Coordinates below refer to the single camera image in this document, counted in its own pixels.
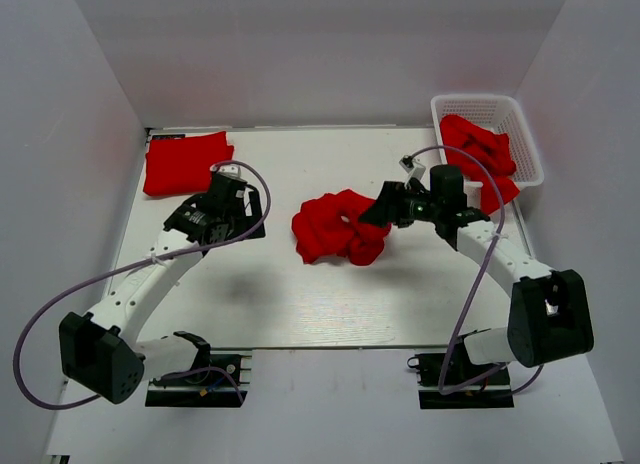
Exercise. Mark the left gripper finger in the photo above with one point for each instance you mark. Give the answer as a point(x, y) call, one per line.
point(252, 205)
point(250, 225)

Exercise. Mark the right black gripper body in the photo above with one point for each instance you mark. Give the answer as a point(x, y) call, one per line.
point(419, 206)

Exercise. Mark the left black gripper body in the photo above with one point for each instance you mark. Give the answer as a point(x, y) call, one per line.
point(234, 227)

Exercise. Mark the red t-shirt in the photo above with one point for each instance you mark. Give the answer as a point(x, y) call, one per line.
point(329, 226)
point(181, 166)

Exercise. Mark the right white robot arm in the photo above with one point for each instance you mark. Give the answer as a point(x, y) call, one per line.
point(548, 317)

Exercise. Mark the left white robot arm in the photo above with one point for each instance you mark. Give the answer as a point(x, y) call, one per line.
point(101, 349)

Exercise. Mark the red t-shirts in basket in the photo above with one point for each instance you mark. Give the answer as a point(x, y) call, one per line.
point(491, 150)

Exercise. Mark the white plastic basket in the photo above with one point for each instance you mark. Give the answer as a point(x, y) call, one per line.
point(499, 114)

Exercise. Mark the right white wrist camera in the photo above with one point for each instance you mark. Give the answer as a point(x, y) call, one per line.
point(413, 168)

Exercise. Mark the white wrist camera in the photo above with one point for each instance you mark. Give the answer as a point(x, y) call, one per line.
point(228, 170)
point(413, 168)

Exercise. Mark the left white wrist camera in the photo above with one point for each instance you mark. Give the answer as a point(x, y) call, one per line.
point(228, 170)

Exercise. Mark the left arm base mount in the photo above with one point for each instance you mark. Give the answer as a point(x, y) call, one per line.
point(223, 385)

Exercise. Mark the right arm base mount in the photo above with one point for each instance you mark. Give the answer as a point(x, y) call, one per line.
point(467, 386)

